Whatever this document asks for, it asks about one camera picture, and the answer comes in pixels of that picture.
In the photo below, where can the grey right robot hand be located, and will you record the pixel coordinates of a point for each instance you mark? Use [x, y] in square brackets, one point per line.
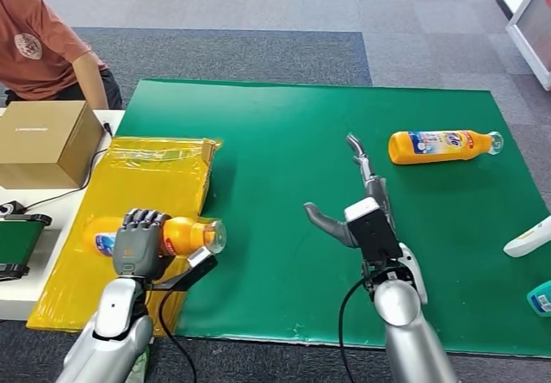
[329, 226]

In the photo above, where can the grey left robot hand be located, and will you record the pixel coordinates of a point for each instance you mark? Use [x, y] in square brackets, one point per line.
[140, 249]

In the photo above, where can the orange bottle with clear cap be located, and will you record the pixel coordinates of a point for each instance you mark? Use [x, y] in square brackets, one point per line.
[435, 148]
[185, 235]

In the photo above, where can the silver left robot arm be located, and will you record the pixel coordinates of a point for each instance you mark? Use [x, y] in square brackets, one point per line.
[112, 329]

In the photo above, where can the person's forearm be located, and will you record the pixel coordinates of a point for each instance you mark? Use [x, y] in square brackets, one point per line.
[91, 83]

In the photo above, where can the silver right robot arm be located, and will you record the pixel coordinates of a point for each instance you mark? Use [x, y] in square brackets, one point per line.
[409, 335]

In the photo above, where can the white plastic bottle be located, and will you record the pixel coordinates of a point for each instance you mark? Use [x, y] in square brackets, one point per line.
[527, 239]

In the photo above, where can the teal plastic bottle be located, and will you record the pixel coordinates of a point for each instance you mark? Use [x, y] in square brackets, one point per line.
[541, 299]

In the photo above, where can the box wrapped in yellow film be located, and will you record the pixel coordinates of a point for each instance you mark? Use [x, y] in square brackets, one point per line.
[142, 175]

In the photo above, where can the green table mat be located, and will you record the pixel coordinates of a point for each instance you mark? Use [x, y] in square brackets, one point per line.
[280, 158]

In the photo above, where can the brown cardboard box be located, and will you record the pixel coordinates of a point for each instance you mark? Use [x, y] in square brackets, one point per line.
[41, 144]

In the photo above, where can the person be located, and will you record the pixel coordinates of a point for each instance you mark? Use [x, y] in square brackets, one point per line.
[34, 41]

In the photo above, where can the white framed board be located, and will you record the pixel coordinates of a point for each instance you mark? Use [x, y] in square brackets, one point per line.
[534, 32]

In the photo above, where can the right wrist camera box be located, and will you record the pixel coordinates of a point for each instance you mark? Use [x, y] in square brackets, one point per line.
[374, 232]

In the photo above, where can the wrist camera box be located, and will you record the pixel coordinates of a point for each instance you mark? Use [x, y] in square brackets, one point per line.
[374, 232]
[193, 266]

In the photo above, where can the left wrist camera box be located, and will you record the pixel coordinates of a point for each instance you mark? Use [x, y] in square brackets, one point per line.
[193, 266]

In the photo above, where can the green tray with black frame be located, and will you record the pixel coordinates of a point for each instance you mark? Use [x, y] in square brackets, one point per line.
[19, 240]

